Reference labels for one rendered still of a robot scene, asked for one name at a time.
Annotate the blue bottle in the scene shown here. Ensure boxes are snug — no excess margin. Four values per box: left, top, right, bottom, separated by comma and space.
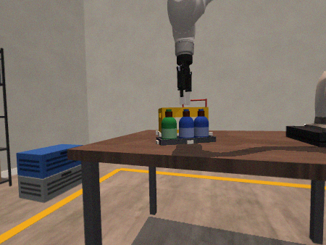
179, 109, 194, 138
194, 109, 209, 138

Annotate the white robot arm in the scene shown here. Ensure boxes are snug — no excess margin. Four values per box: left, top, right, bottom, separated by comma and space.
167, 0, 326, 131

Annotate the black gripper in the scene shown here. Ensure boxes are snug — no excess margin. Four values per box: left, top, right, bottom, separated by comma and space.
177, 54, 193, 105

